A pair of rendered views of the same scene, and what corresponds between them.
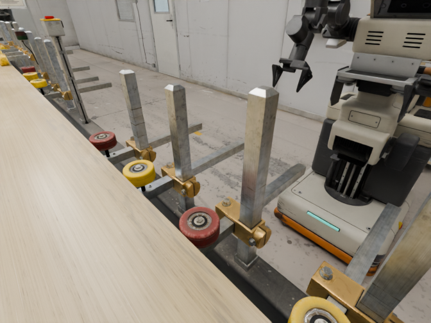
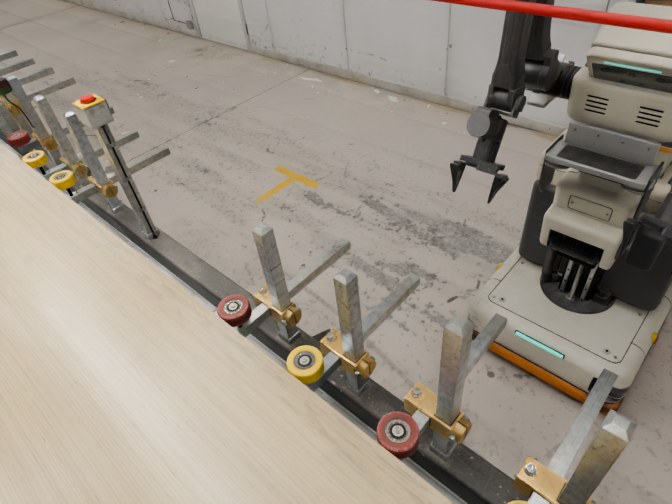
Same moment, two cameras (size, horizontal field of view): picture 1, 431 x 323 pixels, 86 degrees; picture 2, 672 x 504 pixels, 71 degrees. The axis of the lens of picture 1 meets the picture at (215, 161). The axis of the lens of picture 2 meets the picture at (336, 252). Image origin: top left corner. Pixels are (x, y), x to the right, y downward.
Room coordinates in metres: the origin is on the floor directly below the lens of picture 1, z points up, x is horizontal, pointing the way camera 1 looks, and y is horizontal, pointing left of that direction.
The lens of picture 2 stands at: (-0.10, 0.11, 1.76)
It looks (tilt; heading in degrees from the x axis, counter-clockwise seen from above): 43 degrees down; 0
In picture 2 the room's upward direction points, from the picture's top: 7 degrees counter-clockwise
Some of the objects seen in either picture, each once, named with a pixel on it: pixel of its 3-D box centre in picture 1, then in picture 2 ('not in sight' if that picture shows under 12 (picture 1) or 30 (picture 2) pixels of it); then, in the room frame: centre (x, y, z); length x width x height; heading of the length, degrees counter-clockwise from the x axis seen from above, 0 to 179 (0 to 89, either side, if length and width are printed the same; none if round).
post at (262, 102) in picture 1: (251, 201); (449, 399); (0.36, -0.08, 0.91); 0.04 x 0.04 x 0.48; 43
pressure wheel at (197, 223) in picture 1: (200, 238); (398, 443); (0.31, 0.03, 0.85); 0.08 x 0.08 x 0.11
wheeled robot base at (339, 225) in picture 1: (342, 204); (570, 306); (1.12, -0.84, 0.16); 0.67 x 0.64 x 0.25; 133
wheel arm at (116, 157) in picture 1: (158, 141); (296, 285); (0.81, 0.23, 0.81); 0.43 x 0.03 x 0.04; 133
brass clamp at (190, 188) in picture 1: (180, 180); (347, 355); (0.56, 0.11, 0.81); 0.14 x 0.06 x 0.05; 43
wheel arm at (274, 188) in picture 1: (258, 202); (452, 381); (0.45, -0.11, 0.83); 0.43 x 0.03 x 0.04; 133
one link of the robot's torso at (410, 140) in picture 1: (372, 149); (606, 241); (0.96, -0.76, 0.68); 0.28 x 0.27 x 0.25; 43
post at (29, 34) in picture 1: (42, 67); (41, 131); (1.83, 1.28, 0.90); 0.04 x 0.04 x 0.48; 43
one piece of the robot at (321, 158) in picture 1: (370, 143); (608, 215); (1.18, -0.91, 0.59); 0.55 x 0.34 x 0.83; 43
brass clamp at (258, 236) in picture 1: (242, 222); (437, 413); (0.38, -0.06, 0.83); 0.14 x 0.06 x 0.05; 43
